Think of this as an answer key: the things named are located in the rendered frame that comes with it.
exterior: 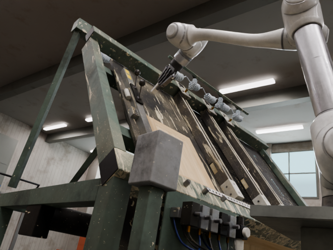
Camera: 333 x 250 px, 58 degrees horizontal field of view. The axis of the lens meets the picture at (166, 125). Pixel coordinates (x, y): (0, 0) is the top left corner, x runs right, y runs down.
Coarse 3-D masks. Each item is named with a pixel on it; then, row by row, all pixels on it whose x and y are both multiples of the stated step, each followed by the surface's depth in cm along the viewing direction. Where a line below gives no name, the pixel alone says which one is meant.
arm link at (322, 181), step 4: (320, 172) 105; (320, 176) 107; (320, 180) 109; (324, 180) 104; (320, 184) 111; (324, 184) 106; (328, 184) 103; (332, 184) 102; (324, 188) 107; (328, 188) 105; (332, 188) 103; (324, 192) 107; (328, 192) 105; (332, 192) 104; (324, 196) 107
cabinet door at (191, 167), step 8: (152, 120) 175; (152, 128) 166; (160, 128) 175; (168, 128) 183; (176, 136) 183; (184, 136) 192; (184, 144) 183; (192, 144) 191; (184, 152) 173; (192, 152) 181; (184, 160) 165; (192, 160) 173; (200, 160) 180; (184, 168) 157; (192, 168) 164; (200, 168) 171; (184, 176) 149; (192, 176) 157; (200, 176) 164; (208, 176) 171; (208, 184) 162
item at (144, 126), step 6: (120, 72) 204; (126, 72) 200; (126, 78) 194; (126, 84) 190; (132, 96) 178; (132, 102) 175; (138, 108) 168; (144, 114) 167; (138, 120) 162; (144, 120) 161; (138, 126) 160; (144, 126) 156; (150, 126) 160; (144, 132) 153
